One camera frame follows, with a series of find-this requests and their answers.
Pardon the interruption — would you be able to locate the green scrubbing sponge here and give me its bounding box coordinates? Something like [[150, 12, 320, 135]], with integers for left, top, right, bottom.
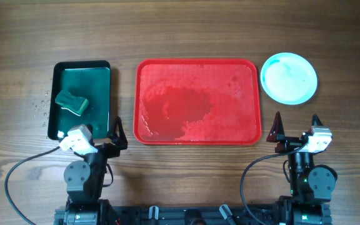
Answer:
[[54, 90, 89, 116]]

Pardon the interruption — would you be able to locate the light blue plate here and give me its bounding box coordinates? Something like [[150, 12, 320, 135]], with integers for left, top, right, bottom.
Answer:
[[260, 52, 318, 105]]

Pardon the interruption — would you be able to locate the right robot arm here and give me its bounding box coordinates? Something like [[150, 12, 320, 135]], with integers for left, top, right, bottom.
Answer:
[[266, 112, 338, 225]]

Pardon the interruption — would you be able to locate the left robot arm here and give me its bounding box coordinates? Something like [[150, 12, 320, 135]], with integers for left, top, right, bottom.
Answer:
[[54, 117, 128, 225]]

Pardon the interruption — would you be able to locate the black tray with water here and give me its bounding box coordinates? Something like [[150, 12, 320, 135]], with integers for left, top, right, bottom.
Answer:
[[47, 61, 111, 141]]

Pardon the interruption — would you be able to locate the red plastic tray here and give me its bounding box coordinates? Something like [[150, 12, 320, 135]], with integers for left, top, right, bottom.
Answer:
[[133, 59, 262, 146]]

